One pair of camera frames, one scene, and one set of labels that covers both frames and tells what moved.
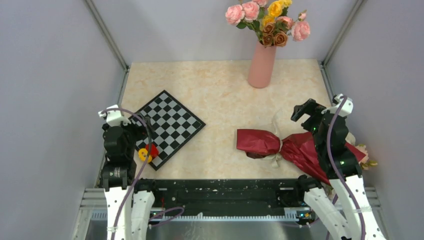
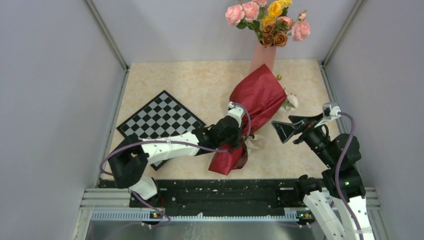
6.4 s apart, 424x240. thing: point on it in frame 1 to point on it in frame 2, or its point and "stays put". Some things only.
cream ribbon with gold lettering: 277,117 to 252,143
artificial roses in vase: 265,17 stays put
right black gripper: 310,107 to 285,130
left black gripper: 142,130 to 236,138
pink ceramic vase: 262,66 stays put
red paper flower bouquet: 300,148 to 261,95
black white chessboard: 174,124 stays put
